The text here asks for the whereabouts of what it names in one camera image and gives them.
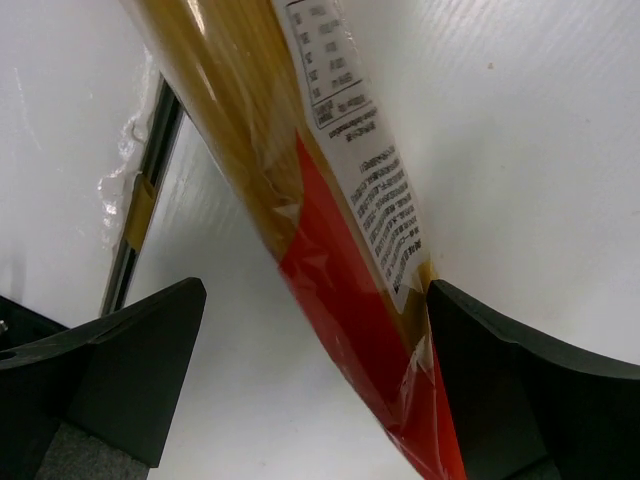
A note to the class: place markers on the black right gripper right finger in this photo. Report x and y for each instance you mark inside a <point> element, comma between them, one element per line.
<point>526,405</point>

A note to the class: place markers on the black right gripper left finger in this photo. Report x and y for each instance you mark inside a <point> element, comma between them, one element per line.
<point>117,378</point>

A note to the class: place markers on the red spaghetti bag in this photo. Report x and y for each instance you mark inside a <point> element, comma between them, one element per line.
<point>278,93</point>

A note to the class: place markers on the aluminium table edge rail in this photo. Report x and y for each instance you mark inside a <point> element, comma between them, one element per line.
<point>145,192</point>

